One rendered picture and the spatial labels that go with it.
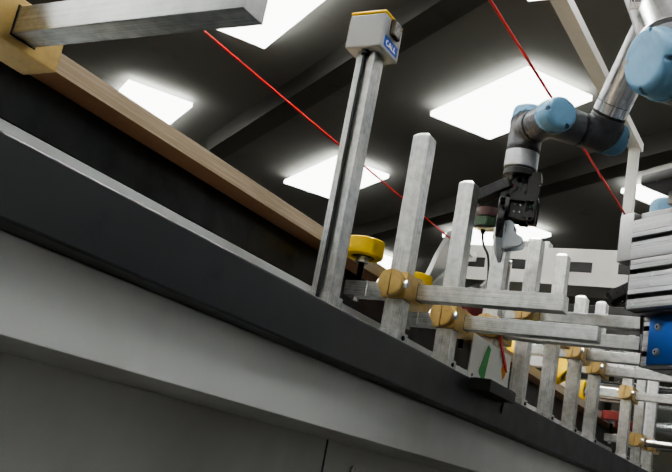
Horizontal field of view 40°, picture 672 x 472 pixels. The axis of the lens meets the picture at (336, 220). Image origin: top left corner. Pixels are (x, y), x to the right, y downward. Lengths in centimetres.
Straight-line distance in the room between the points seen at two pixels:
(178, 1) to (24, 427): 68
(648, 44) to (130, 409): 102
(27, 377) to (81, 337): 24
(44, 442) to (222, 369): 26
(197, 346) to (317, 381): 32
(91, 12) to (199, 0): 13
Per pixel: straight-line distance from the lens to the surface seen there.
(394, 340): 162
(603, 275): 487
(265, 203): 159
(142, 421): 146
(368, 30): 160
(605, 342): 212
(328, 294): 145
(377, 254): 179
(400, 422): 177
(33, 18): 95
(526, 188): 206
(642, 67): 163
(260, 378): 134
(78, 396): 136
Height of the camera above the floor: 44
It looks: 16 degrees up
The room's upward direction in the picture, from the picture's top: 11 degrees clockwise
